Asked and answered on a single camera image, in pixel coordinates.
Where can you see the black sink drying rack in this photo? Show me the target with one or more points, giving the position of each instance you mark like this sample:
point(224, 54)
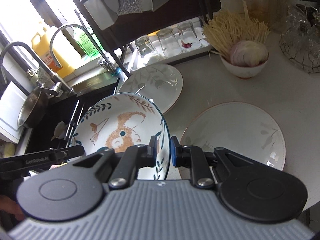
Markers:
point(74, 120)

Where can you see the glass cup right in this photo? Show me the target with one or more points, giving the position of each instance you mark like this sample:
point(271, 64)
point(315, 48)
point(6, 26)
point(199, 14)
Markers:
point(188, 36)

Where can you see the yellow detergent jug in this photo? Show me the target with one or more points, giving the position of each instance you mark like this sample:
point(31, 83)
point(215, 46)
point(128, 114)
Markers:
point(61, 59)

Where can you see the chrome curved faucet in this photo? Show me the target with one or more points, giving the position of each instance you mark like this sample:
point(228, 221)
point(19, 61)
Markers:
point(105, 62)

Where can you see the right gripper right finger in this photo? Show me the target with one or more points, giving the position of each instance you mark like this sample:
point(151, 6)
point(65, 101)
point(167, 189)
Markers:
point(197, 161)

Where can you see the white leaf plate stack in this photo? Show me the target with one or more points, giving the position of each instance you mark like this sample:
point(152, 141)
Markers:
point(161, 83)

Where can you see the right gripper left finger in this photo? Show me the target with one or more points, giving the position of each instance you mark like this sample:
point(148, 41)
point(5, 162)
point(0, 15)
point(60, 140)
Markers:
point(127, 167)

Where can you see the wire rack with glasses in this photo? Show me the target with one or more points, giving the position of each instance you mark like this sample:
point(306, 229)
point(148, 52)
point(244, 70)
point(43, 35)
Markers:
point(299, 41)

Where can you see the glass cup middle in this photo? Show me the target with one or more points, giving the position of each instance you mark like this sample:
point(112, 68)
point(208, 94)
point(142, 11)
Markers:
point(169, 43)

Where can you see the red lid jar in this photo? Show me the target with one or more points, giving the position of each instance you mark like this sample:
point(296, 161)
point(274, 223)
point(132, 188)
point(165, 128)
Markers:
point(258, 9)

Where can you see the dry noodles bundle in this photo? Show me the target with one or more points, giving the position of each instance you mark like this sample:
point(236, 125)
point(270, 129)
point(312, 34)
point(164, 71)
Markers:
point(227, 28)

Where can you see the bear pattern plate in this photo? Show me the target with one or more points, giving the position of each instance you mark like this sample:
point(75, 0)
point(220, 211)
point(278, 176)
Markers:
point(122, 120)

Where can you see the white bowl with onion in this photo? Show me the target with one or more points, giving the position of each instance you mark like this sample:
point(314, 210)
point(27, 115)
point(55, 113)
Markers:
point(244, 72)

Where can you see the glass cup left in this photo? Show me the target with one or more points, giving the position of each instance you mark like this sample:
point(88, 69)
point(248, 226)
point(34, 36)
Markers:
point(147, 51)

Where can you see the steel mixing bowl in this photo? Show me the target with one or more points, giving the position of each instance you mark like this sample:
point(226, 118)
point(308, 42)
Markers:
point(33, 109)

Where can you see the green dish soap bottle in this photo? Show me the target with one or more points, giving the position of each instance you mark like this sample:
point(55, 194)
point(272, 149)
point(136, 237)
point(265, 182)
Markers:
point(85, 43)

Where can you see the black dish rack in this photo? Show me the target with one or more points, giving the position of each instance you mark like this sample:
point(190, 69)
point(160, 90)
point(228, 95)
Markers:
point(118, 22)

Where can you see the person left hand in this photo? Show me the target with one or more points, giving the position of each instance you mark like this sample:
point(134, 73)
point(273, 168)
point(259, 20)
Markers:
point(11, 207)

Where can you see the white drip tray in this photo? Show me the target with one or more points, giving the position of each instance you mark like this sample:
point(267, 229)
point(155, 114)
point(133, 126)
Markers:
point(136, 61)

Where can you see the glass cup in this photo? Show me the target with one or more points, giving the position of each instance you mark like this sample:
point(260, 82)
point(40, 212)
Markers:
point(147, 51)
point(169, 43)
point(188, 36)

